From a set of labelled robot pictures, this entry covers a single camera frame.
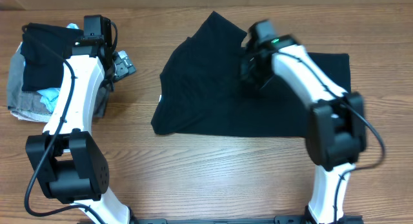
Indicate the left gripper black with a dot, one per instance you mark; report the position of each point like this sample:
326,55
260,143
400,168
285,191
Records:
124,66

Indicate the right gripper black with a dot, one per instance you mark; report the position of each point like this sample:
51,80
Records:
248,76

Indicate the black t-shirt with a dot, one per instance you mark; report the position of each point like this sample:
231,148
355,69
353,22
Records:
202,93

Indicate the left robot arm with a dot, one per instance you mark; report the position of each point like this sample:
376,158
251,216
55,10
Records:
70,171

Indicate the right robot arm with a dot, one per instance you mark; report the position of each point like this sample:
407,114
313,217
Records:
335,137

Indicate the folded light blue garment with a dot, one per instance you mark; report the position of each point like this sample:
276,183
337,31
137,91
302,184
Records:
57,39

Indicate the folded black garment on pile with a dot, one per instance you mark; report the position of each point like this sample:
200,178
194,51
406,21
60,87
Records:
43,48

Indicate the folded grey trousers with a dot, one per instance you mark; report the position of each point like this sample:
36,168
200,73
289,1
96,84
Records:
37,101

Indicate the folded white mesh garment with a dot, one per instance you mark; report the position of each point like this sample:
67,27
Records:
30,116

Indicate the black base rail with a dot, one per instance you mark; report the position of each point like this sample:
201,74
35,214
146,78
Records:
219,221

